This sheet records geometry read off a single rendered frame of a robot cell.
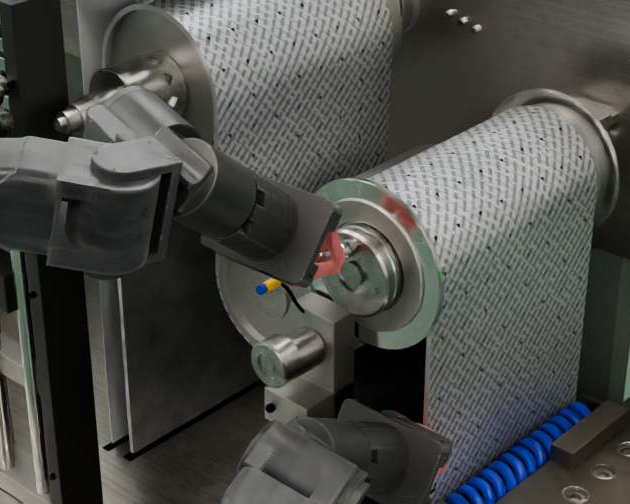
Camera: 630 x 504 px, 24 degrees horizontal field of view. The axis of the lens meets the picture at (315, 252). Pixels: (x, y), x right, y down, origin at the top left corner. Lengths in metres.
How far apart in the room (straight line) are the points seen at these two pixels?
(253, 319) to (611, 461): 0.35
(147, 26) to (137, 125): 0.29
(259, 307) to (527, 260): 0.24
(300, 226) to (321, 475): 0.18
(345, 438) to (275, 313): 0.22
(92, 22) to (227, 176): 0.42
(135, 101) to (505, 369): 0.44
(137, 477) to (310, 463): 0.53
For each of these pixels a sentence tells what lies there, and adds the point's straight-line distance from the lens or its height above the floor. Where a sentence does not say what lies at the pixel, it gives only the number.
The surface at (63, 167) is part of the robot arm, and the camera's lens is 0.94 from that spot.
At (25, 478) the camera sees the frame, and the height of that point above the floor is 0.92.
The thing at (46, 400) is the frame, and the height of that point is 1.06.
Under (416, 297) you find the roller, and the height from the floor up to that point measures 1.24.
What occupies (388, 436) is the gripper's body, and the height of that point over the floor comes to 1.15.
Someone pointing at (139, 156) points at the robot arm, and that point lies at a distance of 0.95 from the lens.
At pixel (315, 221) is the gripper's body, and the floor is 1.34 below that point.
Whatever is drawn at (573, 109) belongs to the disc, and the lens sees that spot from 1.33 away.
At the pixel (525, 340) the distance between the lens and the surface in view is 1.30.
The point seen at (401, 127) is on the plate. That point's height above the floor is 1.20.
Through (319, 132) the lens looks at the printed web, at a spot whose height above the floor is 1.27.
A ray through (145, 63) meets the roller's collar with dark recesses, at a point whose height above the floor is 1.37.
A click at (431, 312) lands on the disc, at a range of 1.15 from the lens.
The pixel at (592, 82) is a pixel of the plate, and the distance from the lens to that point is 1.40.
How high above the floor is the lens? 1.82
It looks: 28 degrees down
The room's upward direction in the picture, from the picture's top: straight up
